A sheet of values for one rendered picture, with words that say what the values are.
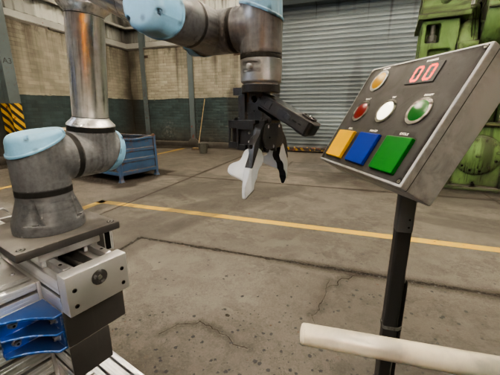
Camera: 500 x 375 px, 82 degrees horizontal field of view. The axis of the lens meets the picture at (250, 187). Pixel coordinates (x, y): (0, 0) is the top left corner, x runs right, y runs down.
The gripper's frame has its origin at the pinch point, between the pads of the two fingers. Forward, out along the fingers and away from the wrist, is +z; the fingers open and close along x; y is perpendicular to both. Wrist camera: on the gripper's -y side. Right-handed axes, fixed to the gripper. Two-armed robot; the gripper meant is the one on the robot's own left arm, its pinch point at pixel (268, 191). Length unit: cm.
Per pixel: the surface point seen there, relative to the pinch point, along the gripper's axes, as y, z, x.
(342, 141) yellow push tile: -6.0, -7.9, -26.9
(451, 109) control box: -27.8, -15.7, -12.6
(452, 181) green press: -45, 83, -457
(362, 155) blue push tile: -13.1, -6.0, -18.0
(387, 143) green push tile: -18.1, -9.1, -15.5
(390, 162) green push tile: -19.8, -6.1, -11.3
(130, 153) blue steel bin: 389, 50, -231
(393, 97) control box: -16.8, -18.5, -25.7
